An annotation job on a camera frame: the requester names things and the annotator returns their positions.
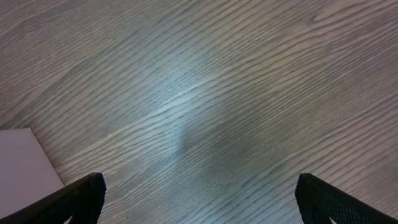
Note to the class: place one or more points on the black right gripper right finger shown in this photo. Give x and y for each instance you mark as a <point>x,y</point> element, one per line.
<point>321,203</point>

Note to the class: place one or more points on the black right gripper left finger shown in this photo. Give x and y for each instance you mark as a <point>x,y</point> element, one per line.
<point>78,203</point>

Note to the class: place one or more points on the white cardboard box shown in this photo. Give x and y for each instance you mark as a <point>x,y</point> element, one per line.
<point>27,175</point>

